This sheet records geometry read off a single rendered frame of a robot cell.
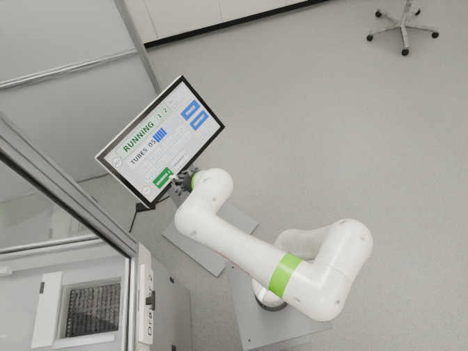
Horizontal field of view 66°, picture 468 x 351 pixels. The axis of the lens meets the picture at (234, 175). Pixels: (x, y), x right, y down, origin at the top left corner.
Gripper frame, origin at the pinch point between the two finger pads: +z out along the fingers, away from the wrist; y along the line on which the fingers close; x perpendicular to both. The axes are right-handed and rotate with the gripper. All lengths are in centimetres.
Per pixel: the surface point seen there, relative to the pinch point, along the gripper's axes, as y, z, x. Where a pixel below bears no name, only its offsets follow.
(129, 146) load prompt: 0.6, 14.4, -19.1
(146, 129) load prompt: -9.4, 14.5, -19.1
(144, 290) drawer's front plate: 39.4, 1.4, 21.9
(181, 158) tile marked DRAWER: -11.9, 14.5, 0.4
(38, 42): -16, 73, -77
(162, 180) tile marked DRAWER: 0.9, 14.5, 0.8
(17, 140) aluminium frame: 29, -40, -47
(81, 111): -13, 108, -39
